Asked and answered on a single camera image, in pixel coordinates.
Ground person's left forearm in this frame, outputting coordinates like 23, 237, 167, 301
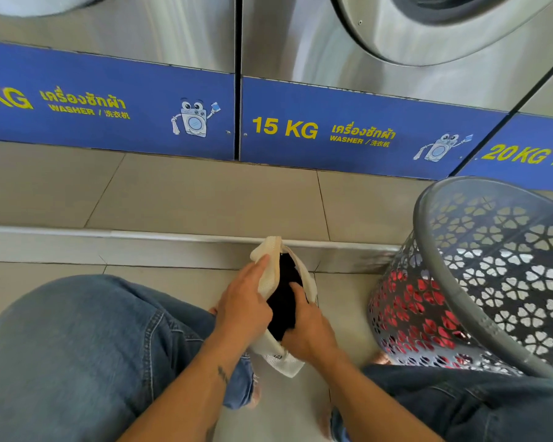
118, 336, 249, 442

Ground person's right hand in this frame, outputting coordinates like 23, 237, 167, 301
281, 282, 340, 367

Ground person's left leg blue jeans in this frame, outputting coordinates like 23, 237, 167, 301
0, 274, 260, 442

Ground red cloth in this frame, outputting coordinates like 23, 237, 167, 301
379, 269, 472, 364

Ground black garment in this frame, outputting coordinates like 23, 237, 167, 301
266, 253, 305, 342

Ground person's right forearm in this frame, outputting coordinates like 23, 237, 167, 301
320, 350, 431, 442

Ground person's leg blue jeans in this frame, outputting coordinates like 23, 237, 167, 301
0, 274, 260, 442
329, 363, 553, 442

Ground steel washing machine blue panel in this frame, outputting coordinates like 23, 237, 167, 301
0, 0, 237, 162
455, 55, 553, 195
239, 0, 553, 182

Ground metal step edge strip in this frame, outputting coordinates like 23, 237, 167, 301
0, 225, 399, 252

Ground grey perforated laundry basket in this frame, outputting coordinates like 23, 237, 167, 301
369, 176, 553, 387

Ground white mesh laundry bag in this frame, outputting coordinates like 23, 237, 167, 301
249, 236, 319, 379

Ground person's left hand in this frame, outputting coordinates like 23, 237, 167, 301
212, 255, 274, 348

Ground person's right leg blue jeans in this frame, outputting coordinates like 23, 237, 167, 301
329, 363, 553, 442

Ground round steel washer door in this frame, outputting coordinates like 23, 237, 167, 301
329, 0, 553, 68
0, 0, 112, 18

